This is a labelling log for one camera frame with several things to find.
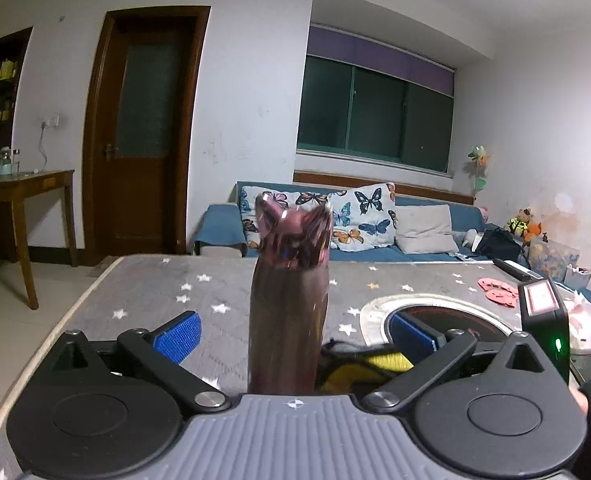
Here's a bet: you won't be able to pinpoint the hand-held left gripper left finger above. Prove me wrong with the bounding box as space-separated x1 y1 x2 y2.
53 310 229 413

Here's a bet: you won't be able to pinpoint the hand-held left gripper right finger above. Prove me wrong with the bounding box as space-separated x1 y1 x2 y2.
363 311 546 413

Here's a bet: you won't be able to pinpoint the yellow grey cleaning cloth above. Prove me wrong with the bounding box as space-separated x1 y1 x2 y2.
319 339 416 396

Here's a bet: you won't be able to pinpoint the pink cat-ear thermos bottle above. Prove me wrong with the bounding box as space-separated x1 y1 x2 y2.
248 190 333 396

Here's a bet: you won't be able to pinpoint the person's right hand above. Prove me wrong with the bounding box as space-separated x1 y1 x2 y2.
570 384 590 416

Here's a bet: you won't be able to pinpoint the black round induction cooker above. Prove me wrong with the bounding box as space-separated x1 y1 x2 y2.
384 301 513 348

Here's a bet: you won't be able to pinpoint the crumpled white paper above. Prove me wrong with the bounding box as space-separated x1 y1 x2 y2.
565 290 591 351

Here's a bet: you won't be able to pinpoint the pink slippers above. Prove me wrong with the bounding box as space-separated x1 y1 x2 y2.
485 287 520 306

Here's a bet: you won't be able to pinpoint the round induction cooktop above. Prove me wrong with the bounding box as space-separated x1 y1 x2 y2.
360 294 521 346

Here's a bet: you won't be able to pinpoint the small white gift bag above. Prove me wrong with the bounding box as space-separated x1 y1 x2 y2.
565 265 591 288

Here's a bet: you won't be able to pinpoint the black remote control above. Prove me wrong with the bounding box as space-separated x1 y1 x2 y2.
493 258 546 282

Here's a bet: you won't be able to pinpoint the clear plastic toy box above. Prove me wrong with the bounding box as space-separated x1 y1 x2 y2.
529 237 581 281

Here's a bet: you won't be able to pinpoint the grey star-print table mat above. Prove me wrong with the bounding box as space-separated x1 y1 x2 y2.
0 255 591 480

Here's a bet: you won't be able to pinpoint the black bag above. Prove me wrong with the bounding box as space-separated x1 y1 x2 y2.
475 226 523 263

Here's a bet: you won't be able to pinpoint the plush bear with yellow vest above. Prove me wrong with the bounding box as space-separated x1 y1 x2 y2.
505 207 536 236

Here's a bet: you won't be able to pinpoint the plain grey pillow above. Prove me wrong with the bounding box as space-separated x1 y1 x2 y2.
394 204 460 255

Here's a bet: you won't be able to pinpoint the blue sofa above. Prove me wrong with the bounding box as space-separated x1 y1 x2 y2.
193 181 531 263

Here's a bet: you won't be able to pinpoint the butterfly print pillow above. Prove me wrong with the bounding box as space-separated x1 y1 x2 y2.
239 186 336 252
328 183 399 252

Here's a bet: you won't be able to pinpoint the brown wooden door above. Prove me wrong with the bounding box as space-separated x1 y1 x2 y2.
83 6 211 267

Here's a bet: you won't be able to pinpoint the flower decoration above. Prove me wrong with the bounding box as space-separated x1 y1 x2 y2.
468 145 491 206

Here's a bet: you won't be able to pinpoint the wooden side table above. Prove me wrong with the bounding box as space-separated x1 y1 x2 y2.
0 169 79 311

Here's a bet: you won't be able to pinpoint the green-framed window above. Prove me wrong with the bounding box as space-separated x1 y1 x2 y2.
295 25 456 173

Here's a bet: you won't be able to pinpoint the purple window blind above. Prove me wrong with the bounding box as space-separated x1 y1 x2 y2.
308 25 456 98

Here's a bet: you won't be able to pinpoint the wooden wall rail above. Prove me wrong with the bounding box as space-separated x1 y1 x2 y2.
293 171 476 206

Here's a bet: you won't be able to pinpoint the grey wall cable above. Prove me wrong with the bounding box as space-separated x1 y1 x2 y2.
38 127 51 171

